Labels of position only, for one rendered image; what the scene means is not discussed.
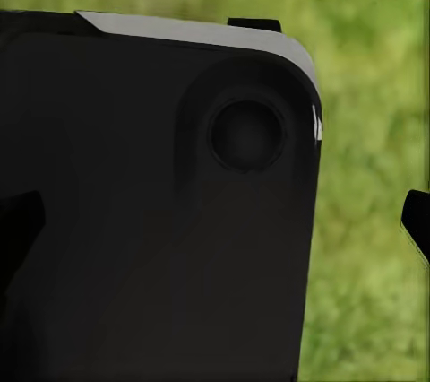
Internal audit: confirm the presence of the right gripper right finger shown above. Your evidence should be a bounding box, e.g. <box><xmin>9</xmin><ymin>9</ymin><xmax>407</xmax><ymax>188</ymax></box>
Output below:
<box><xmin>401</xmin><ymin>189</ymin><xmax>430</xmax><ymax>263</ymax></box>

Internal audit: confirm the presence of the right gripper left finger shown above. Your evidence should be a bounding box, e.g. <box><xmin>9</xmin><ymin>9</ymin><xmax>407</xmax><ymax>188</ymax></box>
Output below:
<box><xmin>0</xmin><ymin>190</ymin><xmax>47</xmax><ymax>297</ymax></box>

